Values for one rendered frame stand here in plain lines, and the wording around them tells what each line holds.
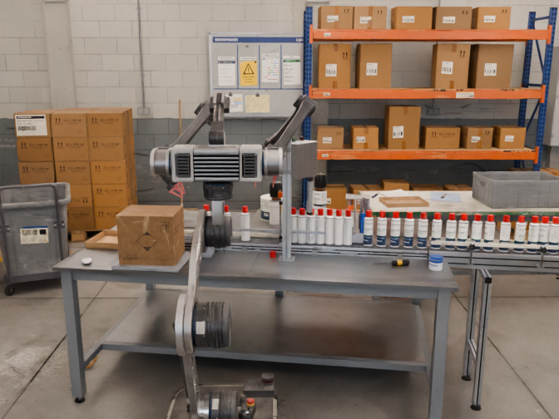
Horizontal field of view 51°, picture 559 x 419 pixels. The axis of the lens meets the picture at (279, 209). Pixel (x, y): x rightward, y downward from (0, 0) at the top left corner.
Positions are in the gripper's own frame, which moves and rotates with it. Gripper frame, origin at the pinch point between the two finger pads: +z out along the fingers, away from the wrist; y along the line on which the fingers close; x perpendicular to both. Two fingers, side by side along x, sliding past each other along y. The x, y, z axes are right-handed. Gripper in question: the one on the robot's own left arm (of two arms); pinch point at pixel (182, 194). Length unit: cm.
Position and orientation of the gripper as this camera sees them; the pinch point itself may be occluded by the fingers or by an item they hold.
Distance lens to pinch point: 331.3
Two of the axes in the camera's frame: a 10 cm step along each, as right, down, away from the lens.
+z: 6.3, 7.5, 1.9
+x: -7.8, 6.2, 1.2
